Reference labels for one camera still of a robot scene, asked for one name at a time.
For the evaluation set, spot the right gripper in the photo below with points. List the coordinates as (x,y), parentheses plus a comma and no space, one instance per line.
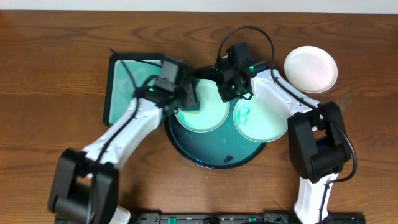
(226,95)

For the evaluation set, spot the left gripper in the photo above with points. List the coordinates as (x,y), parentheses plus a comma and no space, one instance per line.
(189,94)

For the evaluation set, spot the green scrub sponge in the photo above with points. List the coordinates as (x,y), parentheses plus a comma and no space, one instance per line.
(195,109)

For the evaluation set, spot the mint plate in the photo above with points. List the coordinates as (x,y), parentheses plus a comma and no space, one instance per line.
(258,121)
(212,110)

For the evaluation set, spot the white plate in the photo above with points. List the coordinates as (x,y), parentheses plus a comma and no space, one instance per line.
(311,69)

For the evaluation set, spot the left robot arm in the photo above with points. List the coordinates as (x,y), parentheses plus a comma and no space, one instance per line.
(85,187)

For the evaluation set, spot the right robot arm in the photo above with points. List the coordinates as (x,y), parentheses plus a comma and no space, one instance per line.
(319,148)

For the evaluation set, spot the rectangular green tray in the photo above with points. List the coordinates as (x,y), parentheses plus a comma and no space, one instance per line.
(124,69)

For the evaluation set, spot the round dark teal tray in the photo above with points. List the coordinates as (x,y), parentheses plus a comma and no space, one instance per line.
(209,149)

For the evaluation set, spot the small black debris piece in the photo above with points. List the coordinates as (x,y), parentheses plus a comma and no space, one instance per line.
(228,159)

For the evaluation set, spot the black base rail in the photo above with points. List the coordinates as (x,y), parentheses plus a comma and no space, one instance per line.
(155,218)

